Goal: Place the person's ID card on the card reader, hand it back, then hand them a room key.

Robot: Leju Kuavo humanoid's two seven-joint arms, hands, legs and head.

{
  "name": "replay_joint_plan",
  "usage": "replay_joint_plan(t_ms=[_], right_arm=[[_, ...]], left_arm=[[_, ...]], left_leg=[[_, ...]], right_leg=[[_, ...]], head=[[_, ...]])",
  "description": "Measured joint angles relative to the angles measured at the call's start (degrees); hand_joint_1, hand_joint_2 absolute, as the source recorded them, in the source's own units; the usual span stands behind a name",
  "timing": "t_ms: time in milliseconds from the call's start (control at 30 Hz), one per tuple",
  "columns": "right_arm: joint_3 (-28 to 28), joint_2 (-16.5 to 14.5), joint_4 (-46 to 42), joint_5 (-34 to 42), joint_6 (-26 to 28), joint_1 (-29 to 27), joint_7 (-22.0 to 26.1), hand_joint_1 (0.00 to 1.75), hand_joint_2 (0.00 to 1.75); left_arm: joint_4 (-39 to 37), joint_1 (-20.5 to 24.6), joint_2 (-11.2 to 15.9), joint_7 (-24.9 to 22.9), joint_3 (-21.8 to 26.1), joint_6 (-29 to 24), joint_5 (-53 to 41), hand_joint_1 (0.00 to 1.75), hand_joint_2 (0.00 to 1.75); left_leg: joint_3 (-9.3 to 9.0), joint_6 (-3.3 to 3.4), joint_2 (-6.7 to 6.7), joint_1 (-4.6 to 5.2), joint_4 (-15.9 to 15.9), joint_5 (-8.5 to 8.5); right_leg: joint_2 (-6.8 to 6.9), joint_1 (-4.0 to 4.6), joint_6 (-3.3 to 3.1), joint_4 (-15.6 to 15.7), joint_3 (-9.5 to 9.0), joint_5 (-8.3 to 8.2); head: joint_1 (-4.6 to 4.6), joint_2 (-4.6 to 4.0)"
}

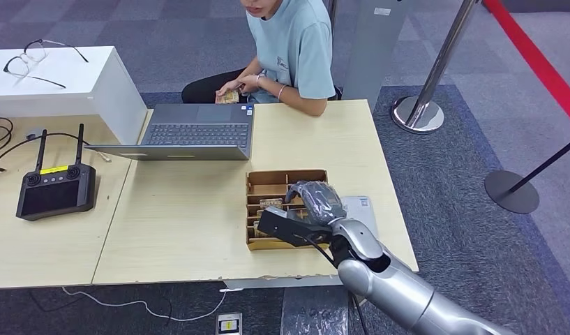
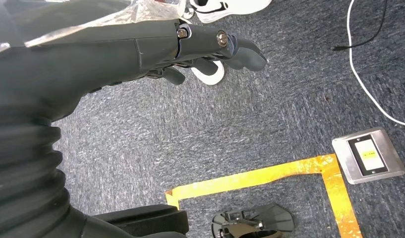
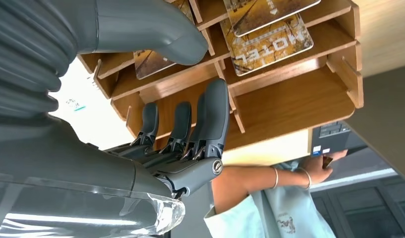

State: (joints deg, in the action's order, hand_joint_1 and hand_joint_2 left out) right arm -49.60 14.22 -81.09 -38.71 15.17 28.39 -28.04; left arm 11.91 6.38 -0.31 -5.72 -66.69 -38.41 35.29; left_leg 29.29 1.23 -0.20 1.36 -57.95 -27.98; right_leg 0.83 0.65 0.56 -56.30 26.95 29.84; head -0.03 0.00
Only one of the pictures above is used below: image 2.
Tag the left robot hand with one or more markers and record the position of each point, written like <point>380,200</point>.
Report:
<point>74,65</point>

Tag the left wrist clear guard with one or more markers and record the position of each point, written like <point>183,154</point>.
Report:
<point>149,11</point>

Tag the white sneaker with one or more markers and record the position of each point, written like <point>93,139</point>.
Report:
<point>208,80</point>
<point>241,6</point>

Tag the left robot leg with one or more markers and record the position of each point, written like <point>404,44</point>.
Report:
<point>140,219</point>

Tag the yellow floor tape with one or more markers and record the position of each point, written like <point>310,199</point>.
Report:
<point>254,179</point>

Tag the steel floor socket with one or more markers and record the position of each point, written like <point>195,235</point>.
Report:
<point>345,167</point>

